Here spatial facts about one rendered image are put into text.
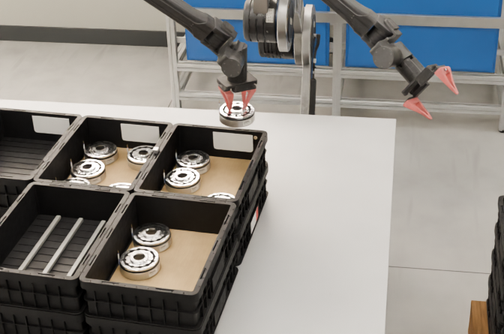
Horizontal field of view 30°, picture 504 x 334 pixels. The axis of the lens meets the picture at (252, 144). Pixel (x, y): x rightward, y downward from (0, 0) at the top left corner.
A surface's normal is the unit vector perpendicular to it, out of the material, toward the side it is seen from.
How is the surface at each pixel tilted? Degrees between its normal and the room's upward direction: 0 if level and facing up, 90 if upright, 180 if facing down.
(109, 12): 90
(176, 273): 0
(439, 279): 0
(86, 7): 90
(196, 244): 0
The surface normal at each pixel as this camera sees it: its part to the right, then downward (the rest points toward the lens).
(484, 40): -0.15, 0.50
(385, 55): -0.53, 0.15
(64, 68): -0.03, -0.87
